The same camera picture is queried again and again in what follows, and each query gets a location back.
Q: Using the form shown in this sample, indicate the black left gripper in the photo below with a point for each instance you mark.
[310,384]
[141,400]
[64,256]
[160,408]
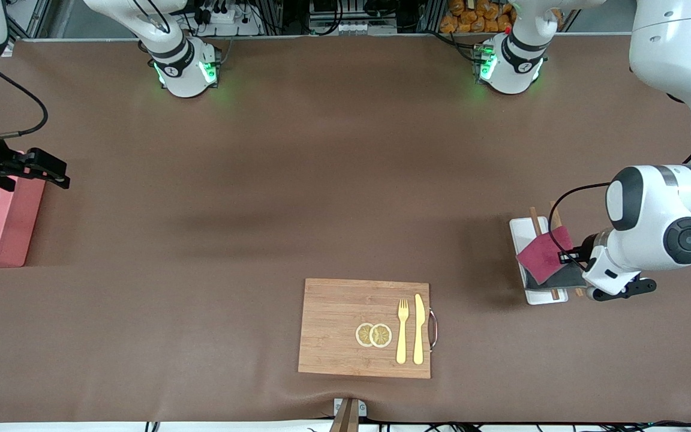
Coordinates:
[587,243]

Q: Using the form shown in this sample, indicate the red and grey cloth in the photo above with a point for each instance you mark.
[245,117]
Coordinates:
[540,255]

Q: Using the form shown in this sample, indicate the brown wooden chopstick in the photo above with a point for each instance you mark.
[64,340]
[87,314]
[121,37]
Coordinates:
[535,221]
[556,216]

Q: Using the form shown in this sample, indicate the white rectangular tray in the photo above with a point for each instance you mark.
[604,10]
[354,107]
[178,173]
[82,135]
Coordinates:
[519,231]

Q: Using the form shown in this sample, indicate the yellow knife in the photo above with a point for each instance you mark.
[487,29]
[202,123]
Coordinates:
[418,330]

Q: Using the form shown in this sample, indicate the yellow fork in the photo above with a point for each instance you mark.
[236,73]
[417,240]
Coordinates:
[402,342]

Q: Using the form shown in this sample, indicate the lemon slice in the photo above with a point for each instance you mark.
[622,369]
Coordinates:
[362,335]
[381,335]

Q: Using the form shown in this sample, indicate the white power strip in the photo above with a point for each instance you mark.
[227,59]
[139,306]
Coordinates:
[231,24]

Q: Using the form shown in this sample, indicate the bamboo cutting board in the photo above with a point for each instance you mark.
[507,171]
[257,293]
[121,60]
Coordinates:
[333,324]

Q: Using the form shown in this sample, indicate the orange snack pile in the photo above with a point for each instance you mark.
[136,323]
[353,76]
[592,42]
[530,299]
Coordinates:
[471,18]

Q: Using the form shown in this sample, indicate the white socket bar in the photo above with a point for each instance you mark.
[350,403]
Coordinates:
[351,28]

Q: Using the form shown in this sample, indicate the aluminium frame post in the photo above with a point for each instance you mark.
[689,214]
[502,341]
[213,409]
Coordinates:
[12,45]

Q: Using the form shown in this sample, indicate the grey metal table bracket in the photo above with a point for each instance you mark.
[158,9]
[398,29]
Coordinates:
[362,408]

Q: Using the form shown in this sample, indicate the brown bar under bracket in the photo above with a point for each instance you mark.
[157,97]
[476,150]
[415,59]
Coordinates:
[345,420]

